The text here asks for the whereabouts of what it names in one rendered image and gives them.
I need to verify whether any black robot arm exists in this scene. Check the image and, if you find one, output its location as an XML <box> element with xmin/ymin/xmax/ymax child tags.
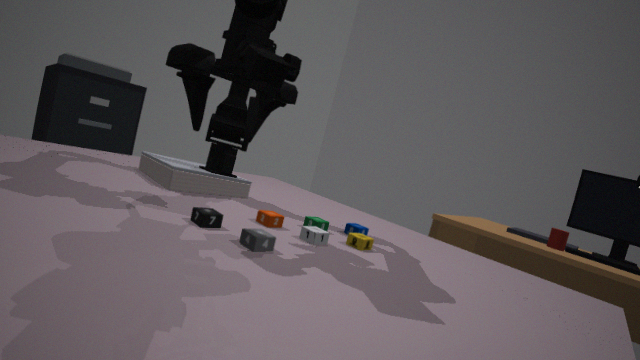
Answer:
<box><xmin>199</xmin><ymin>0</ymin><xmax>301</xmax><ymax>178</ymax></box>

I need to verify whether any green block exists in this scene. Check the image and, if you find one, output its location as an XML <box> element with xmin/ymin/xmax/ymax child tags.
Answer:
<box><xmin>303</xmin><ymin>216</ymin><xmax>329</xmax><ymax>232</ymax></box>

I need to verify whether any yellow block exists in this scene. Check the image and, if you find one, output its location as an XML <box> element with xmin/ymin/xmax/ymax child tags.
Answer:
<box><xmin>346</xmin><ymin>233</ymin><xmax>374</xmax><ymax>250</ymax></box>

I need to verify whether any blue digit block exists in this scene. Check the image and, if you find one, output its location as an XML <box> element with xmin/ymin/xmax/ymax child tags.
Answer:
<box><xmin>344</xmin><ymin>223</ymin><xmax>369</xmax><ymax>236</ymax></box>

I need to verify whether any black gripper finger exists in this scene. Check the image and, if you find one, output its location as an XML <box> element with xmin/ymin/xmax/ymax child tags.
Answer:
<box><xmin>176</xmin><ymin>71</ymin><xmax>216</xmax><ymax>131</ymax></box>
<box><xmin>244</xmin><ymin>97</ymin><xmax>286</xmax><ymax>143</ymax></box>

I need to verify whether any orange block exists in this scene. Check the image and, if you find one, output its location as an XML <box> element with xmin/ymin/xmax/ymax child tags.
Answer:
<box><xmin>256</xmin><ymin>210</ymin><xmax>284</xmax><ymax>228</ymax></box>

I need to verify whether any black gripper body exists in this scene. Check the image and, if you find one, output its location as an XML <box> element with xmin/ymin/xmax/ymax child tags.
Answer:
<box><xmin>166</xmin><ymin>20</ymin><xmax>298</xmax><ymax>105</ymax></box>

